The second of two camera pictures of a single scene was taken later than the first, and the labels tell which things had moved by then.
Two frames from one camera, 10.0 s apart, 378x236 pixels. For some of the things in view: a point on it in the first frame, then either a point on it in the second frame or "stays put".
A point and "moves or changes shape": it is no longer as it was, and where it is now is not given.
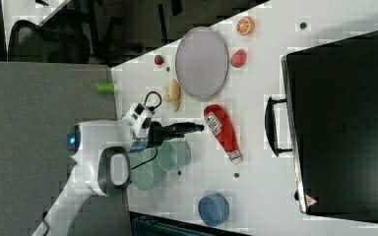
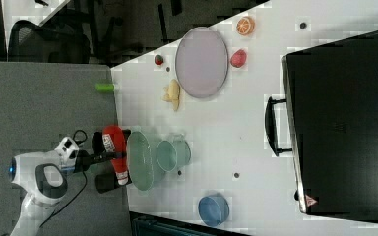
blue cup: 213,209 stays put
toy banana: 173,93 stays put
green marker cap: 104,88 stays put
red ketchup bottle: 223,131 moves or changes shape
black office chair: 31,43 stays put
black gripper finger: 179,130 -> 107,156
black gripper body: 158,133 -> 83,161
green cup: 173,154 stays put
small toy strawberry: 158,59 stays put
